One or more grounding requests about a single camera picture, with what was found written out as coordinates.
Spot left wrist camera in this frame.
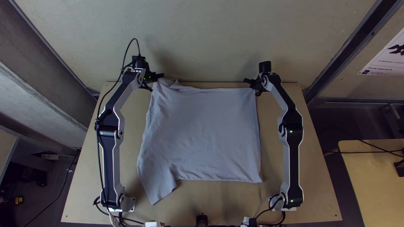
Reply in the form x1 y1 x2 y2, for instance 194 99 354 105
131 55 146 71

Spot grey t-shirt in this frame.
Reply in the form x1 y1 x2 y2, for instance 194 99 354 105
136 78 263 206

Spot white poster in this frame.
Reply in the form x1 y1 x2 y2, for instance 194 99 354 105
357 26 404 78

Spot pale wooden side table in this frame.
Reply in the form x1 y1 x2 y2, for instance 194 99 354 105
338 138 404 227

